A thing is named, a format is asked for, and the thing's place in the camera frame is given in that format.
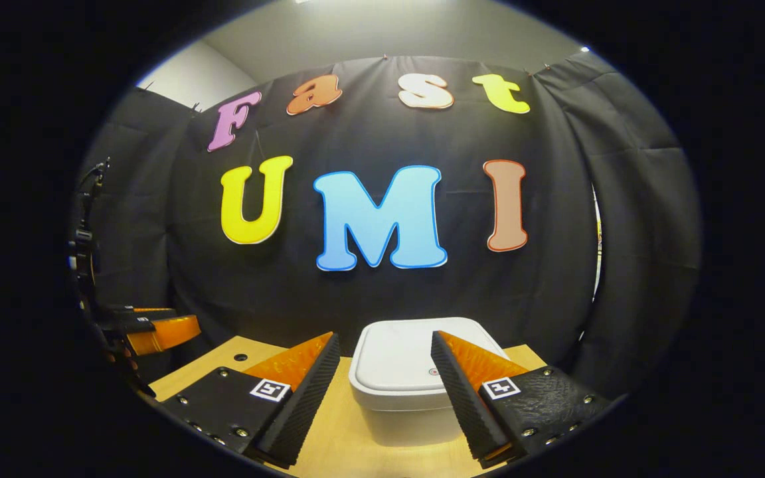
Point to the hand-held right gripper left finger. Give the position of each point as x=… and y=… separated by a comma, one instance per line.
x=303, y=405

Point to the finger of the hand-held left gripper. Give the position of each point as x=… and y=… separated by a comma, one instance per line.
x=163, y=335
x=137, y=313

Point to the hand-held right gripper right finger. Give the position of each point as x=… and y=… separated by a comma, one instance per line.
x=465, y=405

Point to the white desktop garbage bin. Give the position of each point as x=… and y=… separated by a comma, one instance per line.
x=396, y=372

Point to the wooden desktop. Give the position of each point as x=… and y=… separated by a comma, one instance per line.
x=339, y=431

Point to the black backdrop cloth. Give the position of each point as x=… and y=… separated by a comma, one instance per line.
x=555, y=199

